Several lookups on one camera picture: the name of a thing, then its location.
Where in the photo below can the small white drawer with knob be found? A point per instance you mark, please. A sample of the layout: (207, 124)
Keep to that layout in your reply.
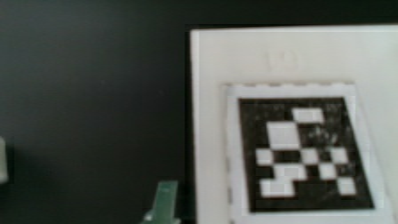
(296, 124)

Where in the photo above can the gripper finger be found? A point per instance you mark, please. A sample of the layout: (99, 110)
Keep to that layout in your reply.
(161, 214)

